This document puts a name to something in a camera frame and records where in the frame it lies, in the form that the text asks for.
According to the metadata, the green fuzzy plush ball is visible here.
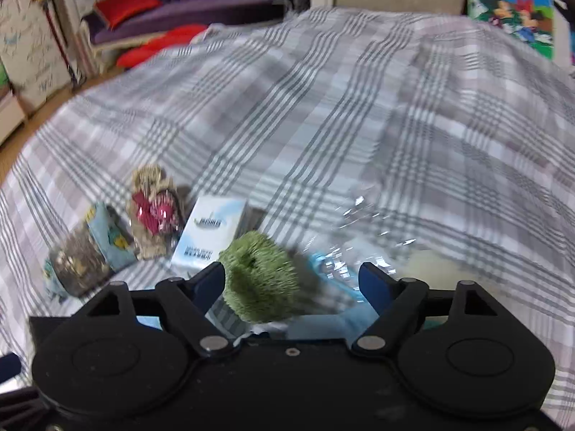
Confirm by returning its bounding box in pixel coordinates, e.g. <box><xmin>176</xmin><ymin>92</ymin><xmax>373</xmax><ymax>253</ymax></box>
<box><xmin>218</xmin><ymin>230</ymin><xmax>299</xmax><ymax>324</ymax></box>

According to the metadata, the red pole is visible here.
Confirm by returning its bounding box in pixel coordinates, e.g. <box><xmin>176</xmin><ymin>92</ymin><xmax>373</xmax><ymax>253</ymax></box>
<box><xmin>41</xmin><ymin>0</ymin><xmax>78</xmax><ymax>87</ymax></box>

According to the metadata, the grey plaid bed sheet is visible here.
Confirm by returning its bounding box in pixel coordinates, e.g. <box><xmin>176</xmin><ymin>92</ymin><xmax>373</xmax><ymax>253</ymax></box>
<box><xmin>0</xmin><ymin>6</ymin><xmax>575</xmax><ymax>431</ymax></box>

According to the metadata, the white cabinet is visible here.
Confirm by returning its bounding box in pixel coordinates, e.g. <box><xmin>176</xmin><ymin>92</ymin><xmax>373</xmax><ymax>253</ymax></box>
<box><xmin>0</xmin><ymin>0</ymin><xmax>75</xmax><ymax>113</ymax></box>

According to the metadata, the bagged blue-handled sponge brush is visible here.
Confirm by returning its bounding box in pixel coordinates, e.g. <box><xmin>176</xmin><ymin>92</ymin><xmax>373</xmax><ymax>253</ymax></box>
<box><xmin>305</xmin><ymin>193</ymin><xmax>432</xmax><ymax>324</ymax></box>

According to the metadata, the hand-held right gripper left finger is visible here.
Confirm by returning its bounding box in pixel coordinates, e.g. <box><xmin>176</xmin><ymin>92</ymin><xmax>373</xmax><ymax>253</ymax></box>
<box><xmin>83</xmin><ymin>261</ymin><xmax>234</xmax><ymax>357</ymax></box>

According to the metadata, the beige plush with red heart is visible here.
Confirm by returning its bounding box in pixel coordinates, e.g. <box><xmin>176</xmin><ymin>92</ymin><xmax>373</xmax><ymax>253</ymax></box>
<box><xmin>126</xmin><ymin>165</ymin><xmax>183</xmax><ymax>261</ymax></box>

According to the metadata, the white tissue pack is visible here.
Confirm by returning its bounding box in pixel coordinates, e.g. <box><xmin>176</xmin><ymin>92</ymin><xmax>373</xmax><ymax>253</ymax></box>
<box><xmin>171</xmin><ymin>195</ymin><xmax>248</xmax><ymax>274</ymax></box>

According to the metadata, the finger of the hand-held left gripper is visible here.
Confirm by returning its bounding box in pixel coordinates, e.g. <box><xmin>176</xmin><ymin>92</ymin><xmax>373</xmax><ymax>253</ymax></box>
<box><xmin>0</xmin><ymin>354</ymin><xmax>21</xmax><ymax>380</ymax></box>

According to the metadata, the blue brown snack packet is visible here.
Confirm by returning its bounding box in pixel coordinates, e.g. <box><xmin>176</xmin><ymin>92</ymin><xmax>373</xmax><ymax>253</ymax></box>
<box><xmin>45</xmin><ymin>202</ymin><xmax>138</xmax><ymax>299</ymax></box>

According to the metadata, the red square cushion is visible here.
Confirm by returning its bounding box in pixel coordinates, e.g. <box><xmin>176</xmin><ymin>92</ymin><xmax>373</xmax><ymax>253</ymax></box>
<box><xmin>94</xmin><ymin>0</ymin><xmax>162</xmax><ymax>30</ymax></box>

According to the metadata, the colourful cartoon picture book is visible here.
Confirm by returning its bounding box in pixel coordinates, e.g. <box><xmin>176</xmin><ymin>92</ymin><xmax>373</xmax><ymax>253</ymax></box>
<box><xmin>467</xmin><ymin>0</ymin><xmax>555</xmax><ymax>59</ymax></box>

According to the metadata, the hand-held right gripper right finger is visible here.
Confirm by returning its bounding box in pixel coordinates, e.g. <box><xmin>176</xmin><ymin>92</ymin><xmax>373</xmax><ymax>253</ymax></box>
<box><xmin>351</xmin><ymin>261</ymin><xmax>501</xmax><ymax>357</ymax></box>

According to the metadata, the purple chaise sofa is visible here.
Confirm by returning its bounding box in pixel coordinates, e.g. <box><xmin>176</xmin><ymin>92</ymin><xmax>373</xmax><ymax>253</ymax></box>
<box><xmin>81</xmin><ymin>0</ymin><xmax>311</xmax><ymax>73</ymax></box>

